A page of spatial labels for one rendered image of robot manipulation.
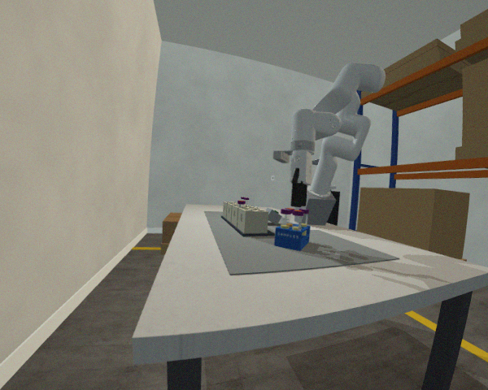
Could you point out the blue tube rack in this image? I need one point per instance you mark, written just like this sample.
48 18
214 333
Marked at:
291 239

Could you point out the beige bucket adapter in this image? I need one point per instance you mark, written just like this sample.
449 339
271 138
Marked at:
235 214
252 220
229 211
225 207

